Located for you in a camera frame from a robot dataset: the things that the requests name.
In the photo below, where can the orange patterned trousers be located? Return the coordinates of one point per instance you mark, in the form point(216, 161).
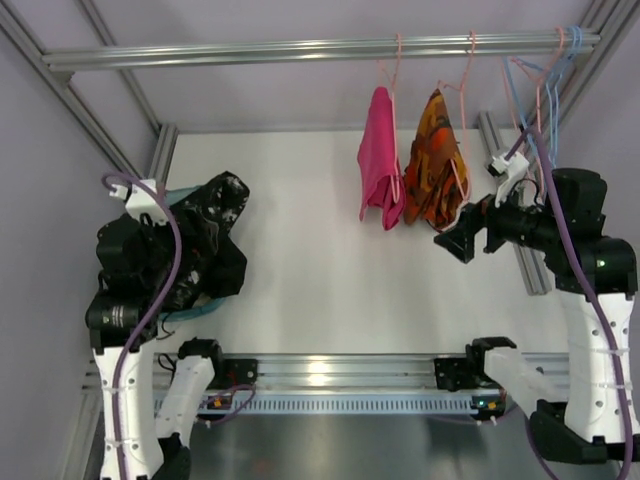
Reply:
point(436, 179)

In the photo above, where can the teal plastic basket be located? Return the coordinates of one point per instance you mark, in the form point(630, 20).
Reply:
point(203, 306)

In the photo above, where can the light blue hanger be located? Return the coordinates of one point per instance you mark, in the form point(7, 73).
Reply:
point(568, 48)

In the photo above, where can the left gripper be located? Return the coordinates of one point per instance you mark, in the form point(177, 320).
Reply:
point(167, 245)

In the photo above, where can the grey slotted cable duct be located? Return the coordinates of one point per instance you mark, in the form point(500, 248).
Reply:
point(364, 403)

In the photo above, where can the aluminium hanging rail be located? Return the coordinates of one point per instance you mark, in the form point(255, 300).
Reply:
point(488, 44)

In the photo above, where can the pink hanger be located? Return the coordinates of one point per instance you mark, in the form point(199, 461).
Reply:
point(392, 86)
point(461, 89)
point(544, 101)

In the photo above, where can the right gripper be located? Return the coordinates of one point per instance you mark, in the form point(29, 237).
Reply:
point(481, 223)

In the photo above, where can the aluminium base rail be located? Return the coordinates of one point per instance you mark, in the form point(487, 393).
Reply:
point(385, 373)

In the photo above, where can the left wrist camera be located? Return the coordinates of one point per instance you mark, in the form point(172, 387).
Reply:
point(139, 204)

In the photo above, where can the black clothes in basket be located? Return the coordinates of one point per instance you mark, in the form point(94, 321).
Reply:
point(226, 275)

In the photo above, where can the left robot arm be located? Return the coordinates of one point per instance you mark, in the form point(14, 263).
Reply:
point(141, 442)

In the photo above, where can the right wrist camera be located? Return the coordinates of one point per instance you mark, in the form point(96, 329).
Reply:
point(508, 171)

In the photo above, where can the black white patterned trousers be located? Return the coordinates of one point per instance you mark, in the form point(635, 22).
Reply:
point(203, 217)

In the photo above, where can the pink trousers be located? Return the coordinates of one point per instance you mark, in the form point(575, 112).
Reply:
point(382, 185)

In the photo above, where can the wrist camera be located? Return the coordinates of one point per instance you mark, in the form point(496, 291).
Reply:
point(508, 171)
point(139, 204)

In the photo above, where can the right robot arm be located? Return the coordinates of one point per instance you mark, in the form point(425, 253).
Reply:
point(596, 281)

